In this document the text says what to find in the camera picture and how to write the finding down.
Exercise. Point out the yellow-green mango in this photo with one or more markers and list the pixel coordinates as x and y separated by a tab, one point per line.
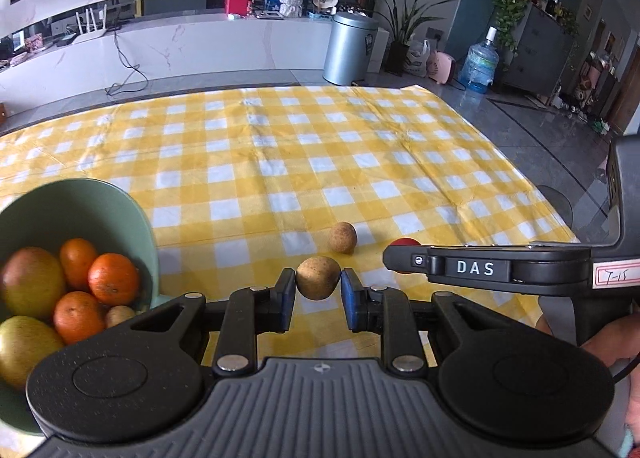
25	353

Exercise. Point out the yellow checked tablecloth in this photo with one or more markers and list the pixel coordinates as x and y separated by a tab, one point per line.
300	147

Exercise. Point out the red box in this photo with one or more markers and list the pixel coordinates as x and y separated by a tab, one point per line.
236	3

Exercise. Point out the pink pig-shaped appliance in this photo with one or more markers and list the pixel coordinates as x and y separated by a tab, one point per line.
441	67

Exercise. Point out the blue water jug with pump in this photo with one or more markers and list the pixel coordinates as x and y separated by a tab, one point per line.
479	67

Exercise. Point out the silver pedal trash can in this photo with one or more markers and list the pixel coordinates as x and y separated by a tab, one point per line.
347	50

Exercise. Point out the green bowl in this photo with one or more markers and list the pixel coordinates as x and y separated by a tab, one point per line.
75	208

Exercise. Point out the red-green mango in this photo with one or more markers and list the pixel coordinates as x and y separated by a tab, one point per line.
32	283

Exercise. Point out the grey drawer cabinet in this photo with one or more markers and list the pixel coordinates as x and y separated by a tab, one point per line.
537	50

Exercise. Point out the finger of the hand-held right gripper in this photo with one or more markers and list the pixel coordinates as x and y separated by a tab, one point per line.
402	260

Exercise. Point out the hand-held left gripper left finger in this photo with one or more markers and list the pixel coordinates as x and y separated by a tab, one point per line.
285	300

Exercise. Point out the white plastic bag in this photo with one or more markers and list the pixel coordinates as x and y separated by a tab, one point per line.
416	60

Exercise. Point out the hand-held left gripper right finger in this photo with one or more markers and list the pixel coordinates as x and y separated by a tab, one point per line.
352	303

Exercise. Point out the person's right hand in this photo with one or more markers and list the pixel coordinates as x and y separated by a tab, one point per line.
627	338

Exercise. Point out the long-leaved potted plant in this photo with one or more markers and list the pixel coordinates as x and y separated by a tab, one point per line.
397	32

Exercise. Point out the brown plush doll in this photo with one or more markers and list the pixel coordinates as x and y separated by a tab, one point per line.
586	82

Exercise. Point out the white router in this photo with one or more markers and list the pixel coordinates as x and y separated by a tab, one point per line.
91	34

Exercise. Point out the wall socket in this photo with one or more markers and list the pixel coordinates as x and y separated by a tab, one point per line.
435	32

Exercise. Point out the grey chair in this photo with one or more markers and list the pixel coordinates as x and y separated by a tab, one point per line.
557	203

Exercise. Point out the orange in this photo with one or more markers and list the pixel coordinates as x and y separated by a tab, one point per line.
77	260
113	279
77	316

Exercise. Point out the small red cherry tomato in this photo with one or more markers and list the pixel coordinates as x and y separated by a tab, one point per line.
405	241

